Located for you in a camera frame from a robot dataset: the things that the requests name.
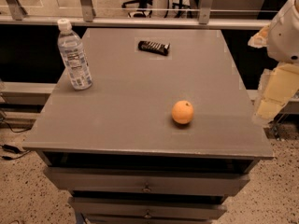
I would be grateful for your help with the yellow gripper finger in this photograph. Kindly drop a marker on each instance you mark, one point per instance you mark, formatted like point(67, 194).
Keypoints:
point(276, 88)
point(260, 39)

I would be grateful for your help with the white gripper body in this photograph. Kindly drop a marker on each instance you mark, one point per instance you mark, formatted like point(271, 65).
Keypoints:
point(284, 36)

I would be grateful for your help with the clear plastic water bottle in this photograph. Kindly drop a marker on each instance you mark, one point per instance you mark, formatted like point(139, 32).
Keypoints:
point(73, 55)

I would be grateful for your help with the orange fruit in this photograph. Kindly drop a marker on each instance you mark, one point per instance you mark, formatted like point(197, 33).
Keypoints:
point(182, 112)

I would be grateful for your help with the black snack bar wrapper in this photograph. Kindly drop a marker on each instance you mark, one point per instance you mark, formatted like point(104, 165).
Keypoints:
point(154, 47)

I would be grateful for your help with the grey drawer cabinet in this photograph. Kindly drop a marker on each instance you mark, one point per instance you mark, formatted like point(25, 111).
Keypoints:
point(124, 122)

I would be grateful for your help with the black office chair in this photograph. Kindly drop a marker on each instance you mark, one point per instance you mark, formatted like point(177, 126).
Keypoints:
point(138, 0)

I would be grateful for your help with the top grey drawer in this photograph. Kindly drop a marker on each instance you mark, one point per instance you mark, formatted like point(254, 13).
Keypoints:
point(148, 182)

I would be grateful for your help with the grey drawer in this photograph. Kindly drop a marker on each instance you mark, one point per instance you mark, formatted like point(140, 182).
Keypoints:
point(148, 182)
point(146, 209)

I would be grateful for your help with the metal railing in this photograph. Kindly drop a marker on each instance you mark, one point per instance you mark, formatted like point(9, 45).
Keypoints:
point(110, 13)

